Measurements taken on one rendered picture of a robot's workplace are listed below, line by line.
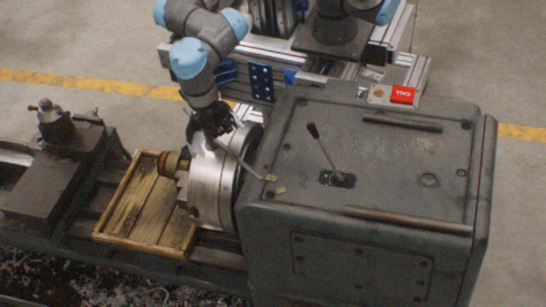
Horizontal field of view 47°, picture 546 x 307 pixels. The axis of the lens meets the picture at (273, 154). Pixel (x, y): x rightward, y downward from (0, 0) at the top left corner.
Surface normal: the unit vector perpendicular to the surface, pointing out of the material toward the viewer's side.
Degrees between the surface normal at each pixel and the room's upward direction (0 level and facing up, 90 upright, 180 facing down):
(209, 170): 36
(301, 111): 0
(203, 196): 63
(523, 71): 0
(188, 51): 10
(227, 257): 0
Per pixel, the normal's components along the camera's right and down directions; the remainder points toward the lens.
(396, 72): -0.08, -0.66
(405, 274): -0.28, 0.74
